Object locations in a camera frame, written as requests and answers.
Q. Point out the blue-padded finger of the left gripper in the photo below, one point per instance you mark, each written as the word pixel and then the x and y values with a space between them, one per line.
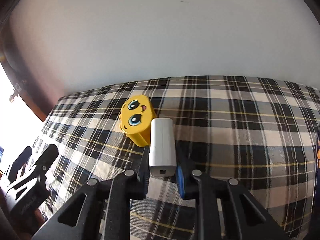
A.
pixel 42 163

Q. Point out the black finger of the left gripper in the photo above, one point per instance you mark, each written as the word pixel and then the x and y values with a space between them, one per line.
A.
pixel 18 163

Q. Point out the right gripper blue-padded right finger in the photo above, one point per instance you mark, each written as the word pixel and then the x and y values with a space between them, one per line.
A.
pixel 187 185

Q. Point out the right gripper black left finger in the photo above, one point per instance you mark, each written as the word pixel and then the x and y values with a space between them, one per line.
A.
pixel 143 174

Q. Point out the white power adapter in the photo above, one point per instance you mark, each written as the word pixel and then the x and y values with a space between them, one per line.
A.
pixel 162 155

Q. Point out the yellow cartoon face toy block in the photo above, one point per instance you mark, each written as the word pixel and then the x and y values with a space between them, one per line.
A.
pixel 136 116

